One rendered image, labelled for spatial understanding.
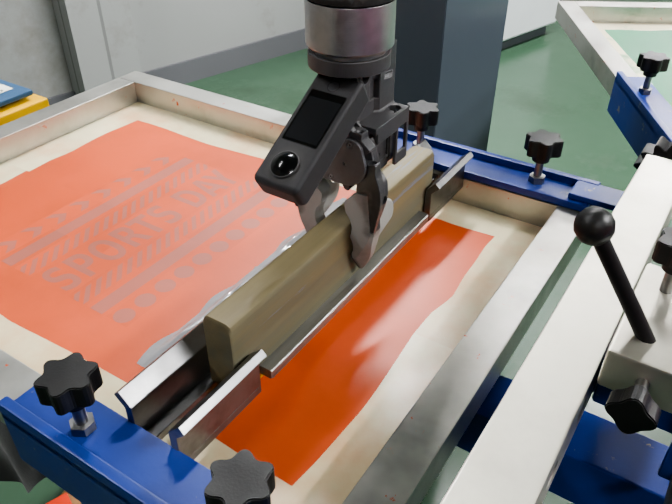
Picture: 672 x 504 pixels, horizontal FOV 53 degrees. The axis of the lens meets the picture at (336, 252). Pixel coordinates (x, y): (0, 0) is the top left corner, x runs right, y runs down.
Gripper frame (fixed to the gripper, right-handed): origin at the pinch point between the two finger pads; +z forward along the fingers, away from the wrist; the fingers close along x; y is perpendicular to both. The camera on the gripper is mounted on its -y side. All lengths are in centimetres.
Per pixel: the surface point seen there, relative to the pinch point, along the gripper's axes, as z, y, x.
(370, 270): 2.3, 1.9, -3.0
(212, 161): 6.3, 16.1, 31.7
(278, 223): 6.3, 8.5, 14.0
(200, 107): 3.9, 25.3, 42.0
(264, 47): 94, 259, 220
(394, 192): -3.3, 8.3, -1.8
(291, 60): 102, 267, 207
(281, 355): 2.3, -12.8, -2.7
